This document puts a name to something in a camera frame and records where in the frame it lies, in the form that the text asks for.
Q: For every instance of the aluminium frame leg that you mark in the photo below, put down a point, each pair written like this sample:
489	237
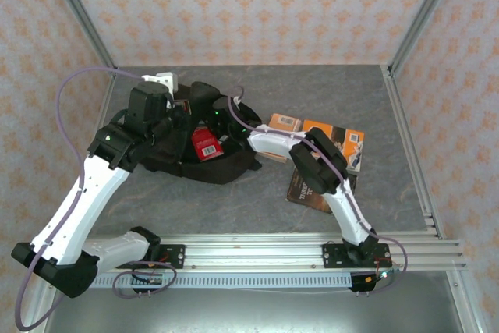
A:
39	317
466	305

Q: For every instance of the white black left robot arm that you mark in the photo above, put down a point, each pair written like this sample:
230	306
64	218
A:
89	208

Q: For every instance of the red book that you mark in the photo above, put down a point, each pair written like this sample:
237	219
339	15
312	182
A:
206	146

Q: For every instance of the small circuit board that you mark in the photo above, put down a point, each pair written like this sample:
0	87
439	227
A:
150	280
380	276

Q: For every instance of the orange book with photo cover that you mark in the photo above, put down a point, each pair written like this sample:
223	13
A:
351	146

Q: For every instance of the grey metal sheet panel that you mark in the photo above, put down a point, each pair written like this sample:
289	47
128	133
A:
249	313

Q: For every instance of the tan orange barcode book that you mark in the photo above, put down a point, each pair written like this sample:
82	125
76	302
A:
284	122

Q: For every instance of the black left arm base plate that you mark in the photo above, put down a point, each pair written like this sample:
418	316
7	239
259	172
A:
175	257

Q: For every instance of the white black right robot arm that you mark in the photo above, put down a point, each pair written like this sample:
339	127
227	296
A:
273	147

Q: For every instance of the wide aluminium mounting rail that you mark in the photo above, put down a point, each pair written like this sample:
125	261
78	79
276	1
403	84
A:
253	255

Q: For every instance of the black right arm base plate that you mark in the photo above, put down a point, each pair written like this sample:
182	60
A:
331	257

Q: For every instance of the dark Three Days book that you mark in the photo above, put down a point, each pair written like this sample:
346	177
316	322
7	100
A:
302	192

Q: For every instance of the black fabric backpack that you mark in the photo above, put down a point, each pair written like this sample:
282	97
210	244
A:
210	173

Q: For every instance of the aluminium frame post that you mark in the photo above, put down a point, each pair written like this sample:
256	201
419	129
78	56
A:
425	9
78	9

